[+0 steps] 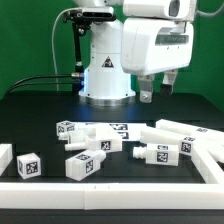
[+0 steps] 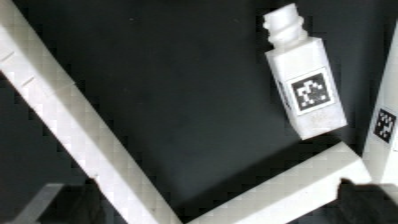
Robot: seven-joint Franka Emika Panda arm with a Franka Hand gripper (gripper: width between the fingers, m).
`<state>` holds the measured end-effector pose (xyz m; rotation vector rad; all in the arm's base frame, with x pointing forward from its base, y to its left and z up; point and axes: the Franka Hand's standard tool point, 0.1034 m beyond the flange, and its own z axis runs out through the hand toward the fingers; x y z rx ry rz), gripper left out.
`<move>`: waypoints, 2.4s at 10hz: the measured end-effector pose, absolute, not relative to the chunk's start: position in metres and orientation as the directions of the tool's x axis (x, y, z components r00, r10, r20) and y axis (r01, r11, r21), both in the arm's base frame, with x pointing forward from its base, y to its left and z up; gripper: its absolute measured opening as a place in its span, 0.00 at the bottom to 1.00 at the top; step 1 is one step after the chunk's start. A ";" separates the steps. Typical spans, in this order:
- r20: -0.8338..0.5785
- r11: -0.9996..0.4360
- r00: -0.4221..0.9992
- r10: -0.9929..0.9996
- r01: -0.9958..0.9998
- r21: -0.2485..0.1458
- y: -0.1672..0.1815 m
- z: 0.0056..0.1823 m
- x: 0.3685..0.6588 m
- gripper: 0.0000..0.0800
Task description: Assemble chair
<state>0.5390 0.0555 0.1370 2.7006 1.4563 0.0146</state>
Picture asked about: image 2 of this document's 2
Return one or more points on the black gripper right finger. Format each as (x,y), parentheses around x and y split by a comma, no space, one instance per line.
(366,206)

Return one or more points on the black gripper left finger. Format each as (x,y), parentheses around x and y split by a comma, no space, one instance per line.
(62,205)

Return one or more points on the white chair leg with screw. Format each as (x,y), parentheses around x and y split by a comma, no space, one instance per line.
(300,70)

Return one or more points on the white U-shaped boundary frame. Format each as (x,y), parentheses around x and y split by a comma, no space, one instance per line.
(275,202)

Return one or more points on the long white chair back post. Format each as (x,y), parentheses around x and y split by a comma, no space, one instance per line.
(380,147)

